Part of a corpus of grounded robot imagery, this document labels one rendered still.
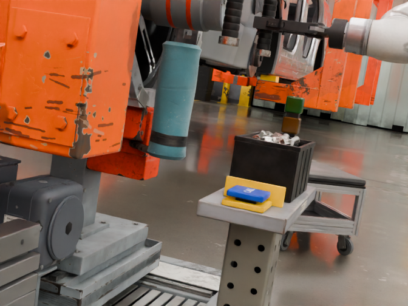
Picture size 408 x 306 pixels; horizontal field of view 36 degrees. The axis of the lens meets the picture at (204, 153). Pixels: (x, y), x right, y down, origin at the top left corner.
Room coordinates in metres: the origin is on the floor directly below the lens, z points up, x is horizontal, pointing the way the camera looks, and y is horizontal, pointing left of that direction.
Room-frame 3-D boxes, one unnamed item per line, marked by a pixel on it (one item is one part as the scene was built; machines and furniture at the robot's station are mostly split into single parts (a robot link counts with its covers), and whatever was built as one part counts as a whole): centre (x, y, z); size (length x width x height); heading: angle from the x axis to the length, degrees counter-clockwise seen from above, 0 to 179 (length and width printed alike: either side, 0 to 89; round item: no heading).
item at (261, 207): (1.15, -0.10, 0.46); 0.08 x 0.08 x 0.01; 74
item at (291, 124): (1.51, -0.20, 0.59); 0.04 x 0.04 x 0.04; 74
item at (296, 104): (1.51, -0.20, 0.64); 0.04 x 0.04 x 0.04; 74
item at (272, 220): (1.32, -0.14, 0.44); 0.43 x 0.17 x 0.03; 164
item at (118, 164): (1.57, 0.20, 0.48); 0.16 x 0.12 x 0.17; 74
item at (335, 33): (1.61, -0.26, 0.83); 0.09 x 0.08 x 0.07; 74
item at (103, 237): (1.61, 0.33, 0.32); 0.40 x 0.30 x 0.28; 164
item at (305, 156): (1.35, -0.15, 0.51); 0.20 x 0.14 x 0.13; 162
